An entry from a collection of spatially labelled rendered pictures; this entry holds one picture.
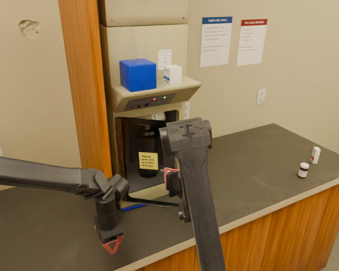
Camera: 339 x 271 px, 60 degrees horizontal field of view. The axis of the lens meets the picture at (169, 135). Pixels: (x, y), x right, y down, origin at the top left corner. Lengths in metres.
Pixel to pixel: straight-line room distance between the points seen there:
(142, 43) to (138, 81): 0.16
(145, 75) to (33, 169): 0.49
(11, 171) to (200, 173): 0.41
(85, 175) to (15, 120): 0.78
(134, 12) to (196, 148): 0.66
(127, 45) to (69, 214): 0.77
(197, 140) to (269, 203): 0.97
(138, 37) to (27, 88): 0.63
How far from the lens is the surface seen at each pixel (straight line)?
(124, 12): 1.08
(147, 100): 1.08
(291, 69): 2.34
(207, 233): 0.57
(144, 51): 1.12
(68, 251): 1.24
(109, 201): 0.85
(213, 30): 1.80
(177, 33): 1.17
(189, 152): 0.54
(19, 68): 1.47
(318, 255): 2.28
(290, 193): 1.57
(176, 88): 1.08
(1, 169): 0.71
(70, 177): 0.80
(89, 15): 0.95
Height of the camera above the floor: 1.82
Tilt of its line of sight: 26 degrees down
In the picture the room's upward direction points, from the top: 1 degrees clockwise
